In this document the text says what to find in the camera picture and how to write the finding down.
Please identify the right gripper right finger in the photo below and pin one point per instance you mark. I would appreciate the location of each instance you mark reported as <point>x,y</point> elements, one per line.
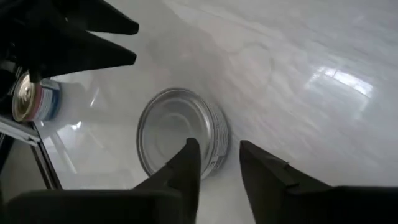
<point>273,189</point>

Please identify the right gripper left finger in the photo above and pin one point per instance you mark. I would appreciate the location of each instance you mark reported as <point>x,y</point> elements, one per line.
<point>174,189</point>

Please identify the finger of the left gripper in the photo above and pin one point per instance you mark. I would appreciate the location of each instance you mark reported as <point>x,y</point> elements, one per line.
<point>105,18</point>
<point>93,56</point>

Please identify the Bumble Bee tuna can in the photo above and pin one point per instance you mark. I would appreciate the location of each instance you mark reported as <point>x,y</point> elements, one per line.
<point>174,118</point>

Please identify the Wild Planet salmon can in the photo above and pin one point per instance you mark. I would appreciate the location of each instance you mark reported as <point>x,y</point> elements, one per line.
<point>40,99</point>

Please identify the silver aluminium rail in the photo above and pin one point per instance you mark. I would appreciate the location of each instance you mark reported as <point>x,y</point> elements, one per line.
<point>18,130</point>

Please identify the black metal table frame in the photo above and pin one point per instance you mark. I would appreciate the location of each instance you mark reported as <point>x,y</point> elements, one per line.
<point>46,161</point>

